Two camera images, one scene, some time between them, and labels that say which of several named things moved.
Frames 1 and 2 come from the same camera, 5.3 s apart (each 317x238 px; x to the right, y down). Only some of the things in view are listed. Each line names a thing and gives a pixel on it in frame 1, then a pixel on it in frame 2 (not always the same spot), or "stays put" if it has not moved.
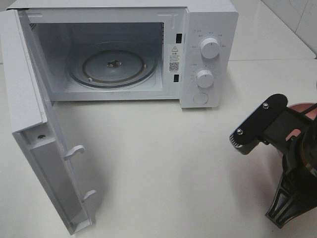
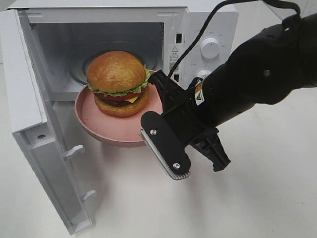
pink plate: [300, 107] → [122, 131]
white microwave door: [35, 125] stays put
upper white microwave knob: [209, 48] stays put
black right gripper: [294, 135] → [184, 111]
